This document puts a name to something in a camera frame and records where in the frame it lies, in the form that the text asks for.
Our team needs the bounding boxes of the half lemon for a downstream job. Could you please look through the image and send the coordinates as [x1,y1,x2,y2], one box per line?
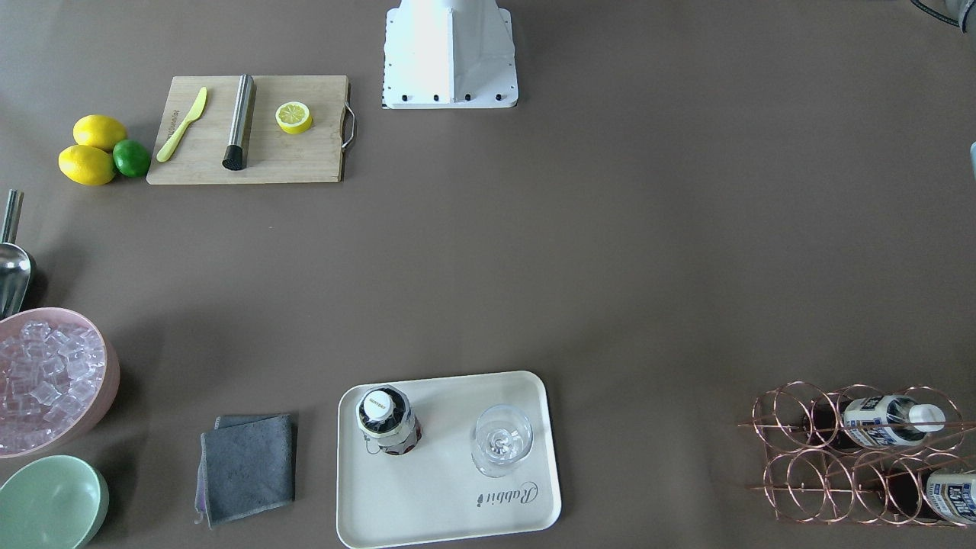
[274,101,313,135]

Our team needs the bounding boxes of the cream rabbit tray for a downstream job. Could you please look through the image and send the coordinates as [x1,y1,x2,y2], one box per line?
[335,371,562,548]

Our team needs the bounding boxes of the green lime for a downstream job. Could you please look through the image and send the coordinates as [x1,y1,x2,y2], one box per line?
[111,139,151,178]

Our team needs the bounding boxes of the pink bowl with ice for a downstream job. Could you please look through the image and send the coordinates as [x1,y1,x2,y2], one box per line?
[1,308,120,459]

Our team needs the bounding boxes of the yellow plastic knife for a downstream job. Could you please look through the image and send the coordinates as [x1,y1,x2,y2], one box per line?
[156,87,208,163]

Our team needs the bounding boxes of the copper wire bottle basket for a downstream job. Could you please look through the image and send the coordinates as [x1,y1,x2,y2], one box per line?
[743,381,974,529]

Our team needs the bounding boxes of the clear wine glass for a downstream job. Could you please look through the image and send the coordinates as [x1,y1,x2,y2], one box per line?
[470,404,534,477]

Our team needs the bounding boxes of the bamboo cutting board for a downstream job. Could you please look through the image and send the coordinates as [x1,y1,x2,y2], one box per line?
[146,75,355,185]

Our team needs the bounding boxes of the grey folded cloth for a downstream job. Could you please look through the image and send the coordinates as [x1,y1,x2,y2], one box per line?
[194,413,297,528]

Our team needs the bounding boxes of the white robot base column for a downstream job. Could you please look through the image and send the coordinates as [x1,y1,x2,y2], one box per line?
[381,1,519,109]

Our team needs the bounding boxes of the yellow lemon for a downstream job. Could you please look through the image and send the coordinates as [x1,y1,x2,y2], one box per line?
[72,114,128,153]
[58,145,116,185]

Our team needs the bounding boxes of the tea bottle white cap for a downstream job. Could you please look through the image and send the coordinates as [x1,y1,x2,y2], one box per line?
[885,468,975,525]
[355,384,422,456]
[803,395,947,451]

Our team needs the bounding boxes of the steel muddler black tip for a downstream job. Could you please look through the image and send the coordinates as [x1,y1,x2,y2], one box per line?
[222,74,255,171]

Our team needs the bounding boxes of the green bowl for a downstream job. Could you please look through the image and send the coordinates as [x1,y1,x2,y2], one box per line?
[1,455,109,548]

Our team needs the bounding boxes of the steel ice scoop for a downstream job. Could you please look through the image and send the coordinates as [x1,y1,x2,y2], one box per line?
[1,190,34,319]

